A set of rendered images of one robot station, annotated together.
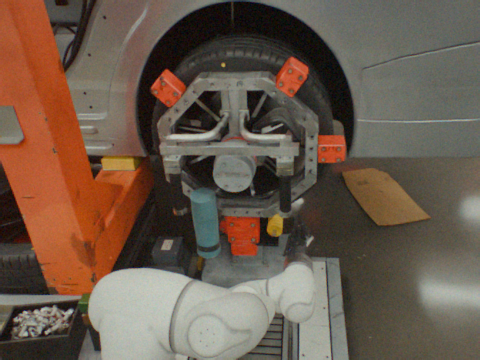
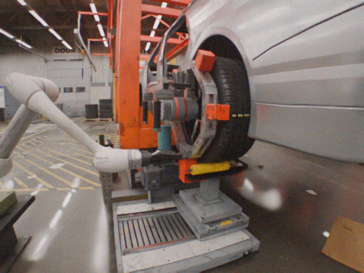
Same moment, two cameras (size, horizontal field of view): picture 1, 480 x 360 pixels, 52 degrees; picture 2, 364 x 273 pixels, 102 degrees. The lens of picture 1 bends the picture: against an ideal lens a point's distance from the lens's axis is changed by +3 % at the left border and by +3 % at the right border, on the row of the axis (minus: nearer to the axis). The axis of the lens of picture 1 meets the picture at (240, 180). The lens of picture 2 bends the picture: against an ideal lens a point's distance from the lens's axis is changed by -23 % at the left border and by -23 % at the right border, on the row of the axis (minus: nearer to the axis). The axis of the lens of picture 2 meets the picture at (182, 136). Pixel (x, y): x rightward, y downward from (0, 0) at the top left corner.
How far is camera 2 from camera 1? 152 cm
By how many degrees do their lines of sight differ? 60
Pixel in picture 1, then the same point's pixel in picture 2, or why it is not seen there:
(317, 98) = (221, 77)
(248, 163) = (164, 102)
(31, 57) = (122, 49)
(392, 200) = (356, 248)
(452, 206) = not seen: outside the picture
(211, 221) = (161, 141)
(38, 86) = (121, 58)
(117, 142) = not seen: hidden behind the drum
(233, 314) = (14, 75)
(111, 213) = (148, 128)
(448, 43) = (301, 27)
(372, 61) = (257, 53)
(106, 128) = not seen: hidden behind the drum
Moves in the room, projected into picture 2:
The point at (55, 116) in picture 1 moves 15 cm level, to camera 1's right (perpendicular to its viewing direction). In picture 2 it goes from (124, 70) to (129, 66)
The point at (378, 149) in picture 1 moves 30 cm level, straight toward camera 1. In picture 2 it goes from (262, 131) to (192, 131)
